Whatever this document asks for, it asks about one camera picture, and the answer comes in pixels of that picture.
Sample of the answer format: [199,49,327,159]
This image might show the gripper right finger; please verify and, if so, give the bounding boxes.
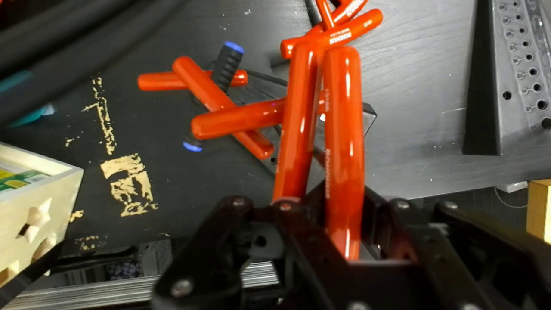
[385,198,551,310]

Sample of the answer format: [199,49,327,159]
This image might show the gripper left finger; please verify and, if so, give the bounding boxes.
[152,196,366,310]

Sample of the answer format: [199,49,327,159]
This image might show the orange handled pliers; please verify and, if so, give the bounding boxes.
[272,41,366,262]
[280,0,384,59]

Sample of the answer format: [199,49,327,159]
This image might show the black tool with blue ends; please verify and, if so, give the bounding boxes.
[183,41,245,152]

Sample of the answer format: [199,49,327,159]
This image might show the teal object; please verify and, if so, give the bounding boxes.
[0,70,56,128]

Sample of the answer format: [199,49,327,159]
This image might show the wooden block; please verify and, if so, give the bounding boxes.
[526,178,551,245]

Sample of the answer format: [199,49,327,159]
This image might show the white adapter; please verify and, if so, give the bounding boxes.
[495,181,529,194]

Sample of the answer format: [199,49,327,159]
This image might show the grey perforated metal plate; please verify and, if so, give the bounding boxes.
[462,0,551,156]

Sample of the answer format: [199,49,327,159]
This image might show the wooden shape sorter box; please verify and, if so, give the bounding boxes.
[0,141,85,289]

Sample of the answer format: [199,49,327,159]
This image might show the aluminium rail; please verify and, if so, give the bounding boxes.
[0,262,281,310]

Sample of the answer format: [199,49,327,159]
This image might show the orange tool handle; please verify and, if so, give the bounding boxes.
[172,56,275,161]
[316,0,335,31]
[191,98,288,140]
[137,69,249,92]

